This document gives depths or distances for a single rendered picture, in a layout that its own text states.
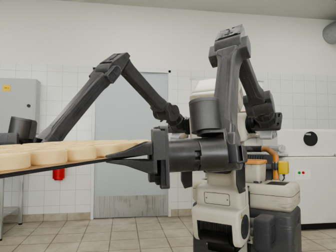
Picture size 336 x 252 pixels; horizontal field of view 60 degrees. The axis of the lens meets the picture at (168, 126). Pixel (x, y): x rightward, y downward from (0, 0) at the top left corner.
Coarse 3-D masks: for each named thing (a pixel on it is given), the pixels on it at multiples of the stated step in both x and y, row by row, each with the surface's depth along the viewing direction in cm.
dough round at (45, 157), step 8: (32, 152) 41; (40, 152) 40; (48, 152) 40; (56, 152) 41; (64, 152) 42; (32, 160) 40; (40, 160) 40; (48, 160) 40; (56, 160) 41; (64, 160) 42
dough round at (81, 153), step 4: (68, 148) 45; (72, 148) 45; (76, 148) 45; (80, 148) 45; (84, 148) 45; (88, 148) 45; (92, 148) 46; (68, 152) 45; (72, 152) 44; (76, 152) 44; (80, 152) 45; (84, 152) 45; (88, 152) 45; (92, 152) 46; (68, 156) 45; (72, 156) 44; (76, 156) 44; (80, 156) 45; (84, 156) 45; (88, 156) 45; (92, 156) 46; (68, 160) 45; (72, 160) 45; (76, 160) 45; (80, 160) 45; (84, 160) 45
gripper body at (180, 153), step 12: (168, 144) 47; (180, 144) 48; (192, 144) 49; (168, 156) 47; (180, 156) 47; (192, 156) 48; (168, 168) 47; (180, 168) 48; (192, 168) 49; (168, 180) 46
